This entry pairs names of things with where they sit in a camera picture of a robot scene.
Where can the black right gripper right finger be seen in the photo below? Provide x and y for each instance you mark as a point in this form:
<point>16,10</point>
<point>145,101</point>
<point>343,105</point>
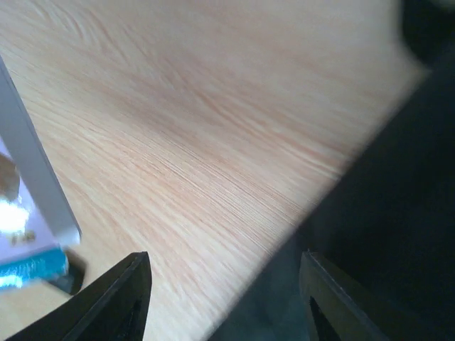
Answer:
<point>331,313</point>

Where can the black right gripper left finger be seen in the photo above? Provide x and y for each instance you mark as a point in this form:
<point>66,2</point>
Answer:
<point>114,307</point>

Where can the black student backpack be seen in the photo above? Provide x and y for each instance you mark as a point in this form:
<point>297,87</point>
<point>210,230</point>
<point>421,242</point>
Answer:
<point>387,226</point>

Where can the purple dog picture book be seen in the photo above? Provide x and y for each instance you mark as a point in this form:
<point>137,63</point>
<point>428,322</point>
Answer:
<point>38,227</point>

